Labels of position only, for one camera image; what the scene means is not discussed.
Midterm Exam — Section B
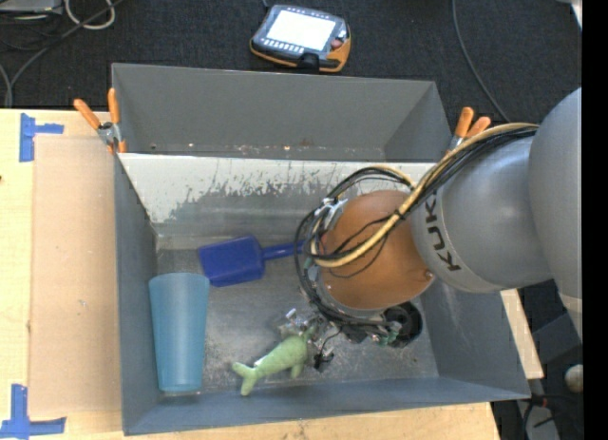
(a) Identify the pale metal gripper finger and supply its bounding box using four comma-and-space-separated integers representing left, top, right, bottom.
283, 307, 314, 325
277, 321, 310, 340

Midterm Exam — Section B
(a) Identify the green toy whale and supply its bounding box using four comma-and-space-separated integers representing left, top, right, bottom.
231, 326, 318, 397

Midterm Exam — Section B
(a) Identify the blue plastic scoop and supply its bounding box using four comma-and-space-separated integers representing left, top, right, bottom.
197, 235, 306, 288

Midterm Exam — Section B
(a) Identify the light blue plastic cup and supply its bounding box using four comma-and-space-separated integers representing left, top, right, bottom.
147, 272, 211, 394

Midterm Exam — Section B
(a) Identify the grey metal bin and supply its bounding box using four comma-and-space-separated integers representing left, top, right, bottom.
109, 62, 532, 437

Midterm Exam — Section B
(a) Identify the brown cardboard board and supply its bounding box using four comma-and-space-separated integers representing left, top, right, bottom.
27, 135, 124, 423

